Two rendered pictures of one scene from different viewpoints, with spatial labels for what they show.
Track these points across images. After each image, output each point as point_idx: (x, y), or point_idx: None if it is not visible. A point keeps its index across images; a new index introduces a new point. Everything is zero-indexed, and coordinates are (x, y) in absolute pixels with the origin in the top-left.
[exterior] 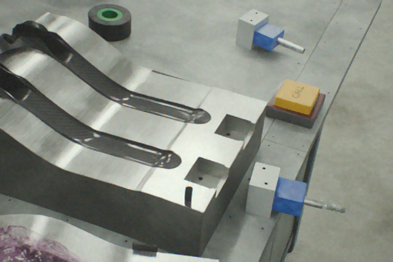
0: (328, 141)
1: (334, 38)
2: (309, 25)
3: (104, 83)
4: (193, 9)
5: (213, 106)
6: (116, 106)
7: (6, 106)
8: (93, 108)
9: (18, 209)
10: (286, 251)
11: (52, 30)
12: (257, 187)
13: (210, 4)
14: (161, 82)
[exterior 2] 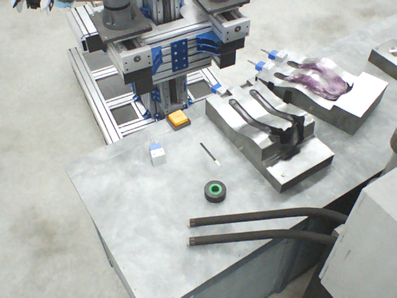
0: None
1: (122, 148)
2: (123, 159)
3: (254, 125)
4: (162, 194)
5: (224, 103)
6: (254, 117)
7: (294, 113)
8: (263, 117)
9: None
10: None
11: (265, 136)
12: (228, 87)
13: (151, 194)
14: (232, 121)
